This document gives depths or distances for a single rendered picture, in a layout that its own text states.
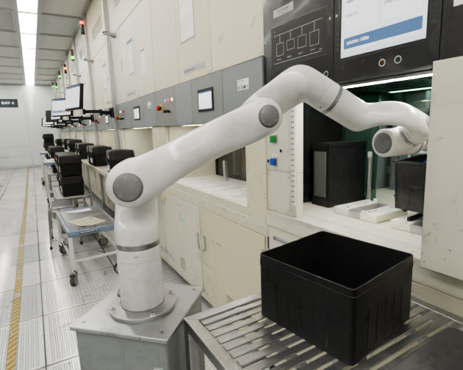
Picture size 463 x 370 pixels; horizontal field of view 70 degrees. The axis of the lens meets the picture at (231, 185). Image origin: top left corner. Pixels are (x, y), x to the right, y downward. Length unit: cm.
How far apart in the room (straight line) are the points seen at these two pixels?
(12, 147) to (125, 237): 1354
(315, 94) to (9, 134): 1375
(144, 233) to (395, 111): 76
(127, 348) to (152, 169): 46
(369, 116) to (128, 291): 83
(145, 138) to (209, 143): 337
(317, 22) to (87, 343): 124
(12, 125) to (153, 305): 1358
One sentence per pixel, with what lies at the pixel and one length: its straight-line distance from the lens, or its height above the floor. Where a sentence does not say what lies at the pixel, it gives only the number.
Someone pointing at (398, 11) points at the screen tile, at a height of 156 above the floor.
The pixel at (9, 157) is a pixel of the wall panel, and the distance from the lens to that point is 1442.
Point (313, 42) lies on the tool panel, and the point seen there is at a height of 155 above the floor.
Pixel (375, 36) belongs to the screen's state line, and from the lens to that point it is 116.
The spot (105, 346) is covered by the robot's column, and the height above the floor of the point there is 71.
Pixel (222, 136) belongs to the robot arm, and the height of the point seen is 124.
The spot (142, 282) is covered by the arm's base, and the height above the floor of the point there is 86.
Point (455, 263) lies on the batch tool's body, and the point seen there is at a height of 91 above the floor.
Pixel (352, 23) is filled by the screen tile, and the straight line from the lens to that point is 123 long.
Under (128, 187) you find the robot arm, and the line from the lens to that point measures 84.
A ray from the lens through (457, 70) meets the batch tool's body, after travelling 97.
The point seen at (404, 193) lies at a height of 100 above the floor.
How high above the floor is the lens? 126
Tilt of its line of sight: 10 degrees down
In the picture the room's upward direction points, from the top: 2 degrees counter-clockwise
